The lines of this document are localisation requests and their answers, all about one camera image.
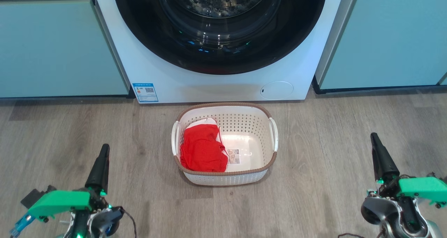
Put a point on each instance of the red garment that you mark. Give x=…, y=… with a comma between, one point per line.
x=202, y=150

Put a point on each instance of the white front-load washing machine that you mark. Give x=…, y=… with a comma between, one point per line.
x=209, y=87

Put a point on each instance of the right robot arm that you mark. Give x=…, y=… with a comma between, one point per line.
x=377, y=210

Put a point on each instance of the round white filter cover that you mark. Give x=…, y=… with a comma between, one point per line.
x=277, y=90

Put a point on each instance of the blue energy label sticker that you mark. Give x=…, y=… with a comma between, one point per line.
x=145, y=93

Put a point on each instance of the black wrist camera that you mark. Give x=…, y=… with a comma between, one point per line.
x=433, y=175
x=33, y=197

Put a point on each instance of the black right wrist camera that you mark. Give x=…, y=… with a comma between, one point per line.
x=433, y=175

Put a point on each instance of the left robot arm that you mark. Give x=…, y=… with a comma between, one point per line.
x=104, y=224

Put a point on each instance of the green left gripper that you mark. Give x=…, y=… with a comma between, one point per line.
x=59, y=200

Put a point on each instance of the mint green cabinet door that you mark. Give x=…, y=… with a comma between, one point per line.
x=52, y=49
x=384, y=38

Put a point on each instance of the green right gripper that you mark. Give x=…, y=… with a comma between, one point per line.
x=422, y=189

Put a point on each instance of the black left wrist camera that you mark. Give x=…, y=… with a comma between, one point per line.
x=33, y=197

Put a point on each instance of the white perforated laundry basket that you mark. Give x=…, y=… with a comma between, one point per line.
x=251, y=126

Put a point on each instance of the paper label inside basket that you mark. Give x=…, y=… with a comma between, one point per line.
x=234, y=156

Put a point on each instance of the dark round washer door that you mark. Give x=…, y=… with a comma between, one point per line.
x=139, y=38

